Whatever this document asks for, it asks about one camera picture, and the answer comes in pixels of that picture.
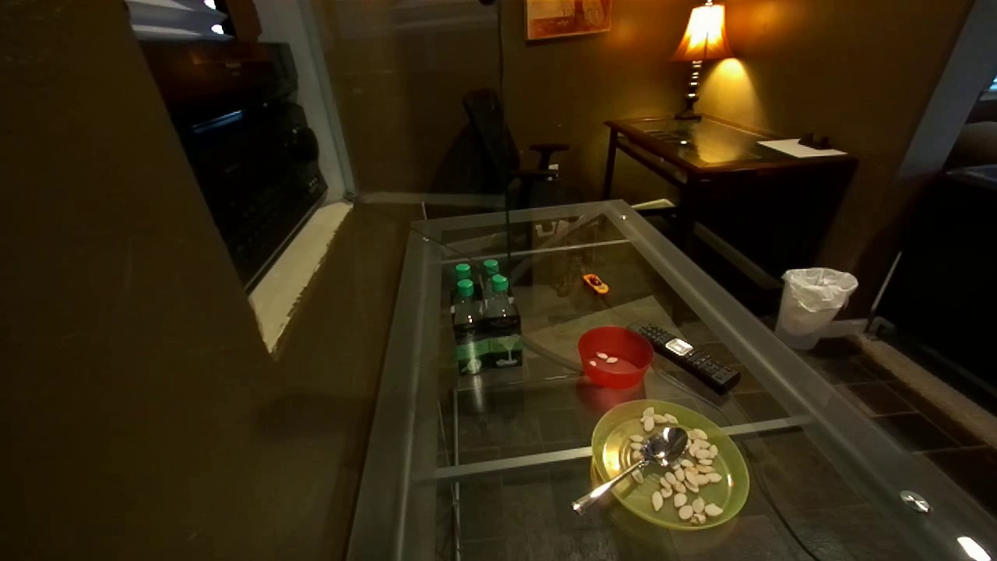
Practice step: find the green capped bottle pack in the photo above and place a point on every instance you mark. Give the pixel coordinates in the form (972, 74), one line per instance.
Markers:
(483, 330)

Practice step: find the small orange black gadget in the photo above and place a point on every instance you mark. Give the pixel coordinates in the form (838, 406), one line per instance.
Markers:
(595, 284)

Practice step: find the pale pistachio nuts heap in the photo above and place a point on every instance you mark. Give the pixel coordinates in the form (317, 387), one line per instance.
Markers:
(688, 483)
(608, 360)

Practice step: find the red bowl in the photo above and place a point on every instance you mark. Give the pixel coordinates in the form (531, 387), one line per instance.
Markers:
(610, 374)

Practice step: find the black remote control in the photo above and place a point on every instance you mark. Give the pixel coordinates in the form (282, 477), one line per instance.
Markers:
(693, 362)

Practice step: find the metal spoon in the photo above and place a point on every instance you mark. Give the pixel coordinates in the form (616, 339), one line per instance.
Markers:
(654, 451)

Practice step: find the dark wooden desk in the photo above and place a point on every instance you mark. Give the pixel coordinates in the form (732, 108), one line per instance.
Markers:
(726, 175)

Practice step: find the white framed window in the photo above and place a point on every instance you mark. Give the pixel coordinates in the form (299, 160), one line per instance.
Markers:
(250, 157)

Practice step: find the green plate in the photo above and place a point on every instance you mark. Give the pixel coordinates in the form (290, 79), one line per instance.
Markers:
(726, 493)

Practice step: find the white trash bin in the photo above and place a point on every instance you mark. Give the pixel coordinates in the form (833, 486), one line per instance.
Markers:
(812, 308)

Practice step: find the table lamp with shade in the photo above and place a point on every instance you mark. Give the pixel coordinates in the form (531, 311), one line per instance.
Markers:
(701, 35)

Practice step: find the white paper sheet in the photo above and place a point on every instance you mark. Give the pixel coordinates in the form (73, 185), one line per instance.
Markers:
(802, 148)

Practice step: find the small black desk object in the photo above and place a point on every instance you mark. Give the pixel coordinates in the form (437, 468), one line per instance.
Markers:
(814, 134)

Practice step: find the white window blinds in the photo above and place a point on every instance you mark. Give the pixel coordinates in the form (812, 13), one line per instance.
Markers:
(173, 18)

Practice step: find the glass table with metal frame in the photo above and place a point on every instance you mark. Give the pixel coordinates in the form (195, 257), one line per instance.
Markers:
(400, 448)

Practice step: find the framed wall picture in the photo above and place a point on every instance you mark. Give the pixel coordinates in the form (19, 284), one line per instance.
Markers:
(564, 18)

